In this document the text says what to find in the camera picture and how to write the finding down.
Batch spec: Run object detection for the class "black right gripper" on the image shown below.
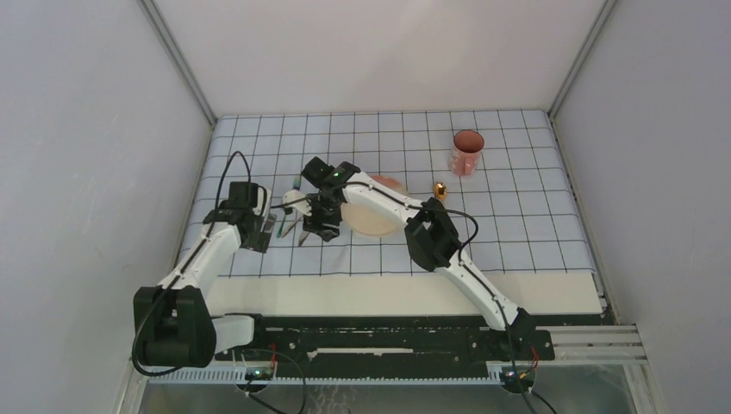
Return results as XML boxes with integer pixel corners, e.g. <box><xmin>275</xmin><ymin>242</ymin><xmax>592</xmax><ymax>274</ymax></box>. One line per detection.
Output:
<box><xmin>304</xmin><ymin>192</ymin><xmax>344</xmax><ymax>242</ymax></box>

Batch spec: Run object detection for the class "silver metal fork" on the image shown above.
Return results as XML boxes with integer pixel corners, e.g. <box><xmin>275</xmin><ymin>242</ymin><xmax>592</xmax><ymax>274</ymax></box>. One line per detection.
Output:
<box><xmin>278</xmin><ymin>216</ymin><xmax>303</xmax><ymax>238</ymax></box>

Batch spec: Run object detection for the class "metal cutlery piece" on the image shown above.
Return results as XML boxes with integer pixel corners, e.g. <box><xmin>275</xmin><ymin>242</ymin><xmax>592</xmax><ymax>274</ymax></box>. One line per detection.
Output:
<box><xmin>297</xmin><ymin>230</ymin><xmax>310</xmax><ymax>247</ymax></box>

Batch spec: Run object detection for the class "cream pink branch plate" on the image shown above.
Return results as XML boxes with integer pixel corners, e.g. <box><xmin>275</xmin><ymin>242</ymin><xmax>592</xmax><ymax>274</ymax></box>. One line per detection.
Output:
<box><xmin>341</xmin><ymin>175</ymin><xmax>409</xmax><ymax>237</ymax></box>

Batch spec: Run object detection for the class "metal spoon wooden handle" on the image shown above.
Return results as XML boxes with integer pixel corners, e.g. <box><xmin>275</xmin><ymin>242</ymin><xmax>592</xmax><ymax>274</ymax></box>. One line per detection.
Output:
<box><xmin>433</xmin><ymin>182</ymin><xmax>447</xmax><ymax>202</ymax></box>

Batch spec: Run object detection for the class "pink patterned mug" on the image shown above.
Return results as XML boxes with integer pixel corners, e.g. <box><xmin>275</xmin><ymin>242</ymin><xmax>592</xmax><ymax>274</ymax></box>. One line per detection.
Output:
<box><xmin>449</xmin><ymin>129</ymin><xmax>484</xmax><ymax>176</ymax></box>

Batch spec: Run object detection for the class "white checked tablecloth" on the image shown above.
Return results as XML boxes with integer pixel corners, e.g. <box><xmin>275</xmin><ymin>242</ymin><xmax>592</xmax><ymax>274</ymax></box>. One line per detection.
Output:
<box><xmin>182</xmin><ymin>110</ymin><xmax>597</xmax><ymax>273</ymax></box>

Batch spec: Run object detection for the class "iridescent rainbow fork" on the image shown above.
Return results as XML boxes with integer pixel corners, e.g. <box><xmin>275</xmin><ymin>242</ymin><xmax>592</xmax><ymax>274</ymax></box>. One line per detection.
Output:
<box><xmin>277</xmin><ymin>175</ymin><xmax>302</xmax><ymax>238</ymax></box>

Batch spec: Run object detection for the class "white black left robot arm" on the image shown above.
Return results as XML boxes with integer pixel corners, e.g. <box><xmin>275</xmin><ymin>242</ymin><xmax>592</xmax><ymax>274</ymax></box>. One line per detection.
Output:
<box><xmin>131</xmin><ymin>181</ymin><xmax>276</xmax><ymax>377</ymax></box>

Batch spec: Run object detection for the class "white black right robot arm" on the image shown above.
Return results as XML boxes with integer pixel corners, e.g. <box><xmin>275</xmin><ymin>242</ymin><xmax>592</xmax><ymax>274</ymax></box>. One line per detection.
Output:
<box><xmin>296</xmin><ymin>157</ymin><xmax>536</xmax><ymax>359</ymax></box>

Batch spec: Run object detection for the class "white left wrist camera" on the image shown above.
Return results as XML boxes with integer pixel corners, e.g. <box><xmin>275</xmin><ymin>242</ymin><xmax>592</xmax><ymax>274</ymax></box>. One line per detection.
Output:
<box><xmin>253</xmin><ymin>185</ymin><xmax>272</xmax><ymax>218</ymax></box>

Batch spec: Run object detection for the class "white slotted cable duct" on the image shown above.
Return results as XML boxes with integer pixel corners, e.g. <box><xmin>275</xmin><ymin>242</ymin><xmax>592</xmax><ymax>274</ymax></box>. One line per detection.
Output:
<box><xmin>148</xmin><ymin>366</ymin><xmax>504</xmax><ymax>386</ymax></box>

